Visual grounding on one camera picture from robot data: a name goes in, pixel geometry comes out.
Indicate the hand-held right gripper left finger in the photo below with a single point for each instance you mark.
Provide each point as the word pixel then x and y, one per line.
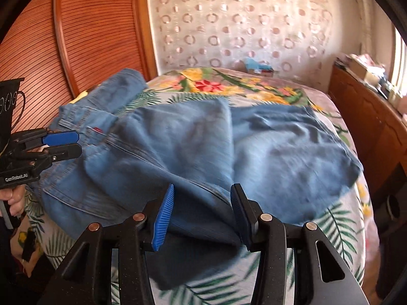
pixel 162 219

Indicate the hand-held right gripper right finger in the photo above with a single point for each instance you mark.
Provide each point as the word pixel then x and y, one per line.
pixel 241 219

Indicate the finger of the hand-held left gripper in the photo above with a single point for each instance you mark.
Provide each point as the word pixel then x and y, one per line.
pixel 65 152
pixel 62 138

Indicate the blue denim pants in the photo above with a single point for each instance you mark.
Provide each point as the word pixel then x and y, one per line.
pixel 178 146

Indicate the person's left hand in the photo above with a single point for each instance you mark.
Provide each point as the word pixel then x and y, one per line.
pixel 17 200

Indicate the wooden slatted wardrobe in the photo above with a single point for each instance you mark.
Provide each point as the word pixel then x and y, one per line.
pixel 79 38

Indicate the dark chair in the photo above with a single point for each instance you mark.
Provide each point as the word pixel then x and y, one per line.
pixel 392 244

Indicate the blue cloth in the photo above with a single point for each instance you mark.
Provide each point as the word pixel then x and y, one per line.
pixel 254 63

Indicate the long wooden cabinet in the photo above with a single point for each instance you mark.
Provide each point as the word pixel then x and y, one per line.
pixel 365 117

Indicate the open cardboard box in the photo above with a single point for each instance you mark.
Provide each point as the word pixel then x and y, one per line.
pixel 362 71

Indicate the circle patterned sheer curtain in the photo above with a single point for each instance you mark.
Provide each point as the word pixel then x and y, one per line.
pixel 238 22

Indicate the floral paper bag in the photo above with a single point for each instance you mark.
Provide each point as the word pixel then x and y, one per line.
pixel 364 59

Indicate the bundled white window curtain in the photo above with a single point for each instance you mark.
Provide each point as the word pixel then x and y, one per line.
pixel 362 6

